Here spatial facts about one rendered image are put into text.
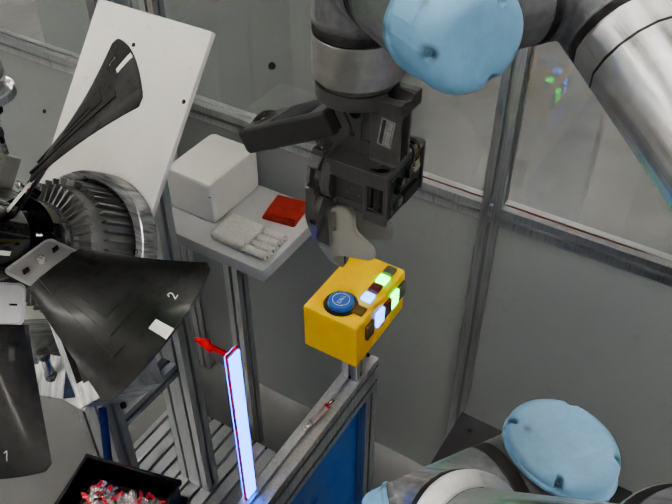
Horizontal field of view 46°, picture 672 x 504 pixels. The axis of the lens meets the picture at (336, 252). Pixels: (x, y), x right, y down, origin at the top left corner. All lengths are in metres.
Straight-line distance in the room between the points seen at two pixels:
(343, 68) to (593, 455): 0.44
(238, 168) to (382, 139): 1.11
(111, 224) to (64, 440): 1.29
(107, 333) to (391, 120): 0.58
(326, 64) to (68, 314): 0.63
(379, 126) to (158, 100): 0.80
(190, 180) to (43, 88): 0.74
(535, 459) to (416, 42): 0.45
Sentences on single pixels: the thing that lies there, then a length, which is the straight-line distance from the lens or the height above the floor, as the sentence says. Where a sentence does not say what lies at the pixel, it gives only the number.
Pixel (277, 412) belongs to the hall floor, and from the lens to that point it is 2.46.
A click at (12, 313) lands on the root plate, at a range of 1.30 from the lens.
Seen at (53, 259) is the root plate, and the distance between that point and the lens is 1.23.
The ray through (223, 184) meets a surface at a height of 0.95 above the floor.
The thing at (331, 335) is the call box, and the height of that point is 1.03.
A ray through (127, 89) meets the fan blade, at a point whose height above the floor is 1.42.
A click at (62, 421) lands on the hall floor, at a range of 2.57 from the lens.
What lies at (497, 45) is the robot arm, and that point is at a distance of 0.51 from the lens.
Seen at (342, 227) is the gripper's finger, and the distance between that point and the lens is 0.73.
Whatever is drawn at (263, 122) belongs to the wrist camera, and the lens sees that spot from 0.73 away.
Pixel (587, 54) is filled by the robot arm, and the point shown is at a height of 1.70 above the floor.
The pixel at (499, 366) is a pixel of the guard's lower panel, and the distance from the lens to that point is 1.86.
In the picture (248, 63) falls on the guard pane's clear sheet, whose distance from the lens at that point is 1.76.
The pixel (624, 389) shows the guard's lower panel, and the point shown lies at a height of 0.65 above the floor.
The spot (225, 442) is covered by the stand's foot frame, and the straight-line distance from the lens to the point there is 2.31.
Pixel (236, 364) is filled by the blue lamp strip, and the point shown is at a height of 1.17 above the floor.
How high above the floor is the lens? 1.95
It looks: 41 degrees down
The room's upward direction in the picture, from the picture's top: straight up
